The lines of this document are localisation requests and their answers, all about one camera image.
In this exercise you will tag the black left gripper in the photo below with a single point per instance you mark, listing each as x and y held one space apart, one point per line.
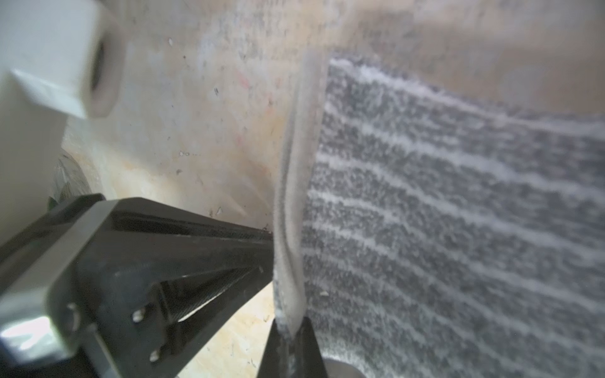
46 326

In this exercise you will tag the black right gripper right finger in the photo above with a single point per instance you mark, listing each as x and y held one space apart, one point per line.
305 358

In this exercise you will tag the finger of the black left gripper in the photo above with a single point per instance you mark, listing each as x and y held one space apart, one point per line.
142 243
151 320

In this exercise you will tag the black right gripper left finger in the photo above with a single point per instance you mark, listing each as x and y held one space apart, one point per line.
274 362

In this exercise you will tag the grey striped square dishcloth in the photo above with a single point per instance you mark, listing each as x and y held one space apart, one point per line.
428 235

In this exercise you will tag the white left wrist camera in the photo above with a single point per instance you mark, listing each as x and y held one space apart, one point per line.
59 59

